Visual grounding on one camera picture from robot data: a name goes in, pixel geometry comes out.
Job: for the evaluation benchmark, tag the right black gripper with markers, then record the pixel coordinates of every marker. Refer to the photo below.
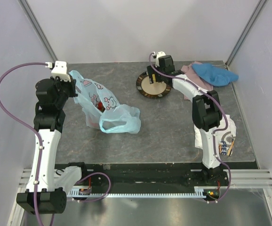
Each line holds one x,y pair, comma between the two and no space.
151,71

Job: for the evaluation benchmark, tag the white printed t-shirt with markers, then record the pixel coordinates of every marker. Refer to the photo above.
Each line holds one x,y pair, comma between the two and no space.
225,138

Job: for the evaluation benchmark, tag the red lychee bunch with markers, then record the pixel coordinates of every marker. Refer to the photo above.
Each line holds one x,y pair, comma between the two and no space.
100,106

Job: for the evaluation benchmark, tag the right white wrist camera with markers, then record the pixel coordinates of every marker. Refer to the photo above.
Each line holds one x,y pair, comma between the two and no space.
157,56

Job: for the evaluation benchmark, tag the blue cloth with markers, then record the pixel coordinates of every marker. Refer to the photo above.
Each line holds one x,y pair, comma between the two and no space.
213,75

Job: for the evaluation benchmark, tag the aluminium frame post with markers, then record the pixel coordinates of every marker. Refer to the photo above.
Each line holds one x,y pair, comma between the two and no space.
38,29
246,30

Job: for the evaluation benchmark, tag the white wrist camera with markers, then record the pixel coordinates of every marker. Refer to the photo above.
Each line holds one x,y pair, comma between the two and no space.
59,69
157,56

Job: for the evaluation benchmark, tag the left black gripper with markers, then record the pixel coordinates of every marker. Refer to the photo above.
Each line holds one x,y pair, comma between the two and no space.
71,84

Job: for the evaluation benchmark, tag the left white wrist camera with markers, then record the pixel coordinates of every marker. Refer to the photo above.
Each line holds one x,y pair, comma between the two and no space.
59,69

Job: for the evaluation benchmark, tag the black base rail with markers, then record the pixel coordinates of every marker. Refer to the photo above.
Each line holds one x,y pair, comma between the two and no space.
158,177

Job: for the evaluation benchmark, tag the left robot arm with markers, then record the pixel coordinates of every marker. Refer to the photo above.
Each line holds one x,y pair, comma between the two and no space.
44,193

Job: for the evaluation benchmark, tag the right aluminium frame post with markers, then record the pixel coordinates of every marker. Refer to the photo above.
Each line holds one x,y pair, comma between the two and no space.
246,30

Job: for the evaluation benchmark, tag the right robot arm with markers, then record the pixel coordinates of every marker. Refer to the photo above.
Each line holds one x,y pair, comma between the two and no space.
206,110

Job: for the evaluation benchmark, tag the white slotted cable duct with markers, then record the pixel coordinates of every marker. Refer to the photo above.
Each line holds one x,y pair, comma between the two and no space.
79,193

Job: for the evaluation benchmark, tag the black round plate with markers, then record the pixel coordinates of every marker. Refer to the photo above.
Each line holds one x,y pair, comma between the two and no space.
154,90

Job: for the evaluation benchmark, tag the left aluminium frame post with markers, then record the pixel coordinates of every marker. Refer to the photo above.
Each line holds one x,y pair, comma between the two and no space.
38,29

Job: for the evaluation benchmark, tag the light blue plastic bag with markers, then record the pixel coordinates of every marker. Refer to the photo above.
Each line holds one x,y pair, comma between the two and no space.
117,117

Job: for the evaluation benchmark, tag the mauve pink cloth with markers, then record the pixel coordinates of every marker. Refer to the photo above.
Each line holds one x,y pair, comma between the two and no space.
192,75

